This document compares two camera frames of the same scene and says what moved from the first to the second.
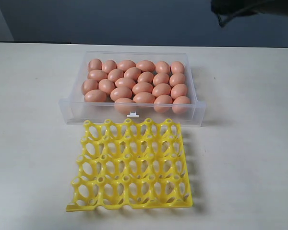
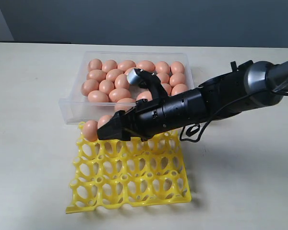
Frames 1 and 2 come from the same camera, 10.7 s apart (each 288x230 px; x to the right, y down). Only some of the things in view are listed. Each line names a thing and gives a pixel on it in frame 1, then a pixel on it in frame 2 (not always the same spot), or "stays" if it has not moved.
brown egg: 133,73 -> 103,119
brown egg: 144,97 stays
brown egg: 106,85 stays
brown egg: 125,64 stays
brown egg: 146,65 stays
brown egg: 146,76 -> 128,70
